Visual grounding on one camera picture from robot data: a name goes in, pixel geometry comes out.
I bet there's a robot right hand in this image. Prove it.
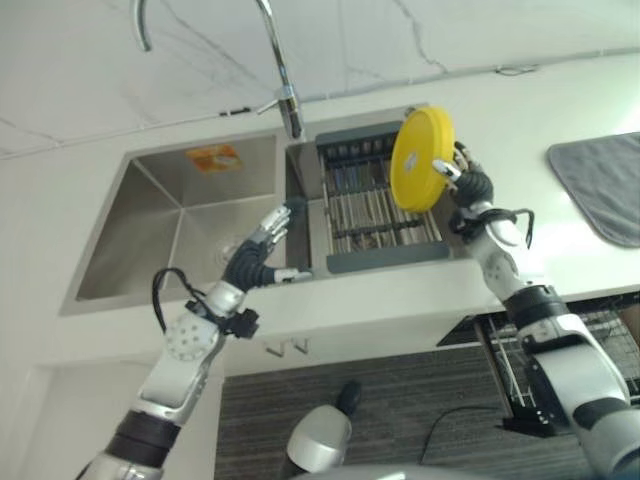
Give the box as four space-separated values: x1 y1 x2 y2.
431 141 495 208

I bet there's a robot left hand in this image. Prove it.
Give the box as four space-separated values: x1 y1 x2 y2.
223 205 314 291

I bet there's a yellow round plate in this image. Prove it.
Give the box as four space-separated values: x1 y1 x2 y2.
390 105 457 212

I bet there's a stainless steel double sink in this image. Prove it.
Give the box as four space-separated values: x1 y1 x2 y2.
58 103 481 317

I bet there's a grey sink drying rack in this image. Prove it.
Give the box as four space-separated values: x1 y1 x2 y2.
314 119 451 275

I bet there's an orange sticker label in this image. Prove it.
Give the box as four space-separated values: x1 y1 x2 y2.
185 144 245 174

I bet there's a grey dish mat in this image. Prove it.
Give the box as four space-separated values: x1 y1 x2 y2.
546 130 640 249

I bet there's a robot dark foot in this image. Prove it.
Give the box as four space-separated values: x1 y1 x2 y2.
335 379 364 415

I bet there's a robot silver leg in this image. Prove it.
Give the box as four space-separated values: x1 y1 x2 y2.
288 403 354 474

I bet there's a chrome kitchen faucet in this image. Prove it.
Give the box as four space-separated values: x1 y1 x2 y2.
130 0 306 140

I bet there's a grey cable along wall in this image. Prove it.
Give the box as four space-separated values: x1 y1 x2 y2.
219 62 539 117

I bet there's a dishwasher wire rack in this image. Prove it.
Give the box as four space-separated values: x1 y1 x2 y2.
487 304 640 409

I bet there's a black floor cable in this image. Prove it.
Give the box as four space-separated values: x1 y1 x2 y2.
418 405 506 469

